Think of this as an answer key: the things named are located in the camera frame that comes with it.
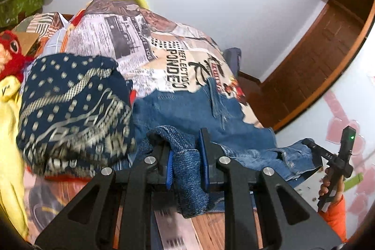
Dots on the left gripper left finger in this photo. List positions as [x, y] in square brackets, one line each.
[148, 175]

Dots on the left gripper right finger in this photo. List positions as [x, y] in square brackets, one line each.
[220, 173]

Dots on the blue denim jacket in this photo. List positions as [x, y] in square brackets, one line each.
[175, 120]

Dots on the orange sleeve forearm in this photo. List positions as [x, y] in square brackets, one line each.
[335, 217]

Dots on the navy patterned sweater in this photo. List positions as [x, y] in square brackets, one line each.
[54, 75]

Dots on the red garment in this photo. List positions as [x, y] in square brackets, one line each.
[86, 129]

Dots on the grey blue backpack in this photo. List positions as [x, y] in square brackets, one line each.
[233, 59]

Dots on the printed newspaper bed cover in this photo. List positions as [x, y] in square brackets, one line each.
[154, 53]

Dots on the yellow garment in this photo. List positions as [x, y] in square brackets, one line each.
[12, 166]

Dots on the red plush toy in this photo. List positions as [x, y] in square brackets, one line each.
[13, 61]

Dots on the wooden wardrobe frame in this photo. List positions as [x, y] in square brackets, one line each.
[311, 68]

